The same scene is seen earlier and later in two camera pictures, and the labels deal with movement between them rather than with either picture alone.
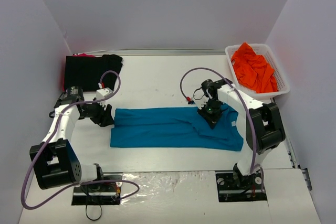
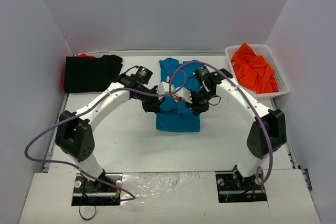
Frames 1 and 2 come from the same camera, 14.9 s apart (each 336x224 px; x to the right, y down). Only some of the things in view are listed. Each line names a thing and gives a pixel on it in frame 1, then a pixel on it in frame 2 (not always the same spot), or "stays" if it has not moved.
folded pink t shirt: (83, 55) stays
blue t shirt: (183, 128) -> (175, 114)
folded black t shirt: (86, 72) stays
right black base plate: (229, 190) stays
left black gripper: (100, 114) -> (151, 104)
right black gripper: (210, 117) -> (197, 104)
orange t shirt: (253, 71) stays
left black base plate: (98, 193) stays
